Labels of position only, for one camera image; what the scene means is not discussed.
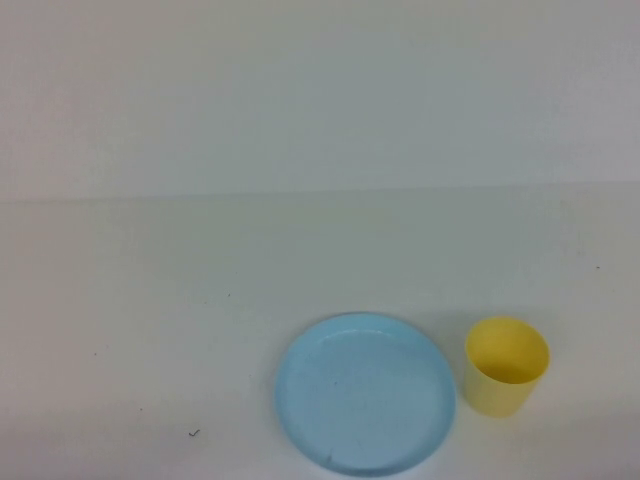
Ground light blue round plate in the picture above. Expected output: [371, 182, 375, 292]
[273, 311, 458, 479]

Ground yellow plastic cup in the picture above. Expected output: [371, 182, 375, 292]
[462, 315, 552, 420]

